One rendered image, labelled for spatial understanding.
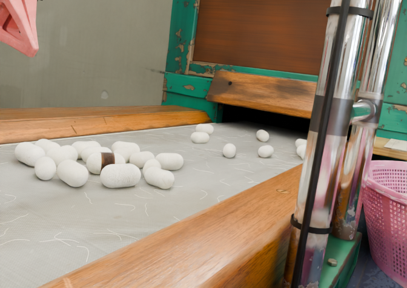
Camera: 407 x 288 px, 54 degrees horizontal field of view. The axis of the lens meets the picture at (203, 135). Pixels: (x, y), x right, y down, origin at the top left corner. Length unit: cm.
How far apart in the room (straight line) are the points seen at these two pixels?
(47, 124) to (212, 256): 40
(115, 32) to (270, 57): 136
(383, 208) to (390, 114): 39
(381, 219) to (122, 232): 26
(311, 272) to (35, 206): 20
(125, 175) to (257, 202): 13
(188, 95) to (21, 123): 49
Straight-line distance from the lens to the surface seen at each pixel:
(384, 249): 46
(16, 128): 55
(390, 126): 80
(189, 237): 23
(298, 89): 79
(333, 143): 25
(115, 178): 36
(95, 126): 63
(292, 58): 86
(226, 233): 24
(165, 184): 38
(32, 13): 51
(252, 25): 90
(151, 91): 198
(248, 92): 82
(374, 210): 45
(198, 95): 93
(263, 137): 73
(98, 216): 31
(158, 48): 197
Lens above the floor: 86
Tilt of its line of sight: 9 degrees down
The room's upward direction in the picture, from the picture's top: 7 degrees clockwise
